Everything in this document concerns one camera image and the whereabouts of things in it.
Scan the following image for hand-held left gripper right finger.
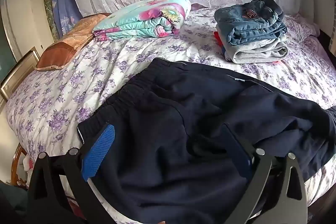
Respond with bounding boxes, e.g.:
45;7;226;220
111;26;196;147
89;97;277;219
223;125;309;224

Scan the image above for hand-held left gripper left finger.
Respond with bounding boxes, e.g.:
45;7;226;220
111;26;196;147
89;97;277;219
28;123;116;224

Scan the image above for dark navy pants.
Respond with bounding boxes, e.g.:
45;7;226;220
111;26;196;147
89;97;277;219
77;57;336;224

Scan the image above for folded grey pants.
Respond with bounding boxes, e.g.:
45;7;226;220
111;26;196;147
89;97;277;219
224;35;289;64

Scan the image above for purple floral bed sheet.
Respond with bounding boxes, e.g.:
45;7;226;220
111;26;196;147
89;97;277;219
5;7;336;224

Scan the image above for wooden chair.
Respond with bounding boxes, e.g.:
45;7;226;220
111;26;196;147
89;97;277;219
10;144;29;188

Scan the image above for orange brown pillow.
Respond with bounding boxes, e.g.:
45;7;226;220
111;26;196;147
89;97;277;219
35;13;112;72

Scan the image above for folded red garment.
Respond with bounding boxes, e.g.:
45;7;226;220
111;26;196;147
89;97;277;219
214;31;226;54

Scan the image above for folded blue jeans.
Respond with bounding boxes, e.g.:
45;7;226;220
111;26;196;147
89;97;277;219
214;0;288;46

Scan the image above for folded floral quilt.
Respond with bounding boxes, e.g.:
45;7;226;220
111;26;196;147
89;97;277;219
92;0;192;42

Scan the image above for purple floral pillow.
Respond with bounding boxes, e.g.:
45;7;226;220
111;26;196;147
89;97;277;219
283;14;321;43

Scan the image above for green marbled panel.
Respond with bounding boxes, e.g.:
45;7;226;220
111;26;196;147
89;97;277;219
42;0;61;41

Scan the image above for metal picture frame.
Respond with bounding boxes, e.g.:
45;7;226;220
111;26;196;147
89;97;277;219
0;47;40;101

